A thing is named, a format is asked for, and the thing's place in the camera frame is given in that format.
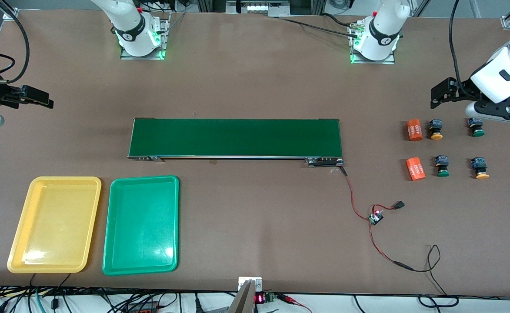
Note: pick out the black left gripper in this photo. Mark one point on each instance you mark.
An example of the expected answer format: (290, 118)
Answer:
(462, 88)

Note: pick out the yellow push button switch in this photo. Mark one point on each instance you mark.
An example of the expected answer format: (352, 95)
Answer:
(436, 129)
(480, 168)

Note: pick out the green push button switch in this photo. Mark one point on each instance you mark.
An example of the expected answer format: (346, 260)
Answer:
(476, 127)
(442, 166)

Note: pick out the orange cylinder white 4680 print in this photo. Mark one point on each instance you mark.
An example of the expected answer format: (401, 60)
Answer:
(414, 130)
(415, 168)

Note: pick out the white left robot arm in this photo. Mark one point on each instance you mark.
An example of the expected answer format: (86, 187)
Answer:
(383, 34)

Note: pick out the yellow plastic tray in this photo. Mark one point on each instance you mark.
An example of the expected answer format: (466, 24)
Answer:
(54, 224)

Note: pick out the small speed controller board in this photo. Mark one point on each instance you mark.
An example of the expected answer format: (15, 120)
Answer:
(375, 217)

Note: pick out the green plastic tray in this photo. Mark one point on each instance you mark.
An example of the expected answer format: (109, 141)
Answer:
(141, 234)

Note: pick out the silver box with lights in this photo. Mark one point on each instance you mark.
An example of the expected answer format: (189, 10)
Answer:
(258, 6)

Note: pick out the green conveyor belt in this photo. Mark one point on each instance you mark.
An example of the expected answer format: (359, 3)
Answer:
(237, 137)

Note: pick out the red black power strip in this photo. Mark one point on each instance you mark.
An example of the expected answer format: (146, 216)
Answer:
(144, 309)

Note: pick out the red alligator clip lead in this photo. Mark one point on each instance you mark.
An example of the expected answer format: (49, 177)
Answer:
(291, 300)

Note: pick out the red LED display module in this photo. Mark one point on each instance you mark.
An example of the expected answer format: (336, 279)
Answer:
(264, 298)

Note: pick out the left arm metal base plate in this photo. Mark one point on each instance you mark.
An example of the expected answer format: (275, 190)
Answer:
(372, 61)

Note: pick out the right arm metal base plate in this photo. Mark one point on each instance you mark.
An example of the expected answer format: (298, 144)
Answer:
(141, 57)

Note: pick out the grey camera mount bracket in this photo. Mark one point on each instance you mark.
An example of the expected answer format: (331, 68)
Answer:
(246, 298)

